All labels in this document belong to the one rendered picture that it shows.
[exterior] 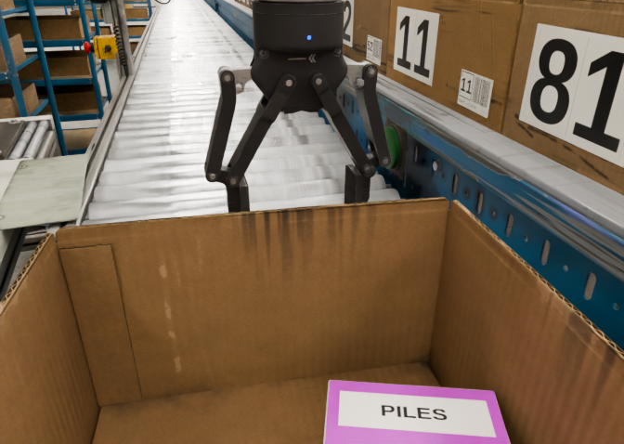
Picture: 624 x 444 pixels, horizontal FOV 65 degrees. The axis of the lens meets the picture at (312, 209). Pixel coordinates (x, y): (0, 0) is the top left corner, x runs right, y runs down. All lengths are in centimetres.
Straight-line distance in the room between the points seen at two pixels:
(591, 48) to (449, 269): 27
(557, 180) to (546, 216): 4
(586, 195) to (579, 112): 10
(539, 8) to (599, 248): 28
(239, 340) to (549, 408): 23
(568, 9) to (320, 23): 29
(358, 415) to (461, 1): 59
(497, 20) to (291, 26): 36
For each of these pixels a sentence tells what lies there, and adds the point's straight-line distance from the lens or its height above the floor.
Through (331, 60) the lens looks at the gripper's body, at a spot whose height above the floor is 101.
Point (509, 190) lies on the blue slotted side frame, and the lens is 57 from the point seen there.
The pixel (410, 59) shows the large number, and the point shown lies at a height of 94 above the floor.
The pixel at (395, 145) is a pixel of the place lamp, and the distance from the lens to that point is 80.
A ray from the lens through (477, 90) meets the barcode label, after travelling 72.
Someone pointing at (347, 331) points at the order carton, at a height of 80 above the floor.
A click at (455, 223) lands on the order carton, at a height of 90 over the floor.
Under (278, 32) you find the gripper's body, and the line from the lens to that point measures 40.
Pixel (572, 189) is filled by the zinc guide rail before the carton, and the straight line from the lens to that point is 52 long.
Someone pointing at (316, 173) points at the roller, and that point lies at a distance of 90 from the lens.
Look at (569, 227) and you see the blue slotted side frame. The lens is 51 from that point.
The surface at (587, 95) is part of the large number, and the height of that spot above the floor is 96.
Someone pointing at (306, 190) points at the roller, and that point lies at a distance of 83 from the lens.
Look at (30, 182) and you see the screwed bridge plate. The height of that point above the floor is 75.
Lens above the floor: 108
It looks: 26 degrees down
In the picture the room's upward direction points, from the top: straight up
